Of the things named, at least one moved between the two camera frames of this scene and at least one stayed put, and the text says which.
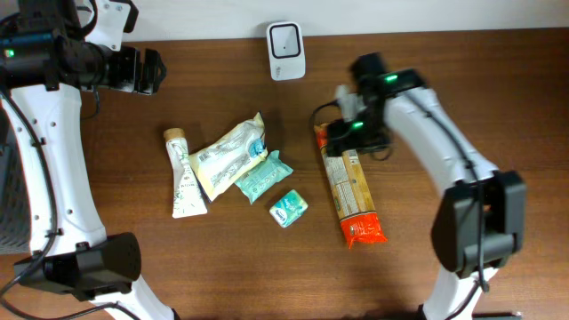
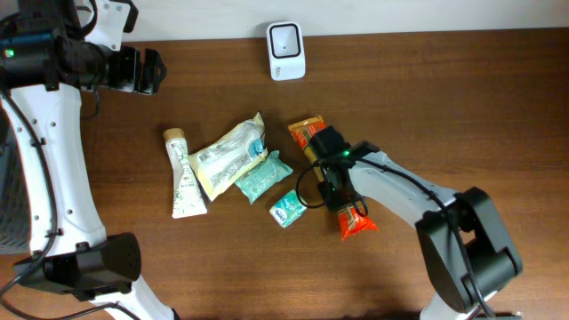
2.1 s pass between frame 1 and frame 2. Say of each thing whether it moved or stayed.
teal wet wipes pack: stayed
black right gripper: moved
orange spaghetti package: moved
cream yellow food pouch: stayed
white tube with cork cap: stayed
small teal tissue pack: stayed
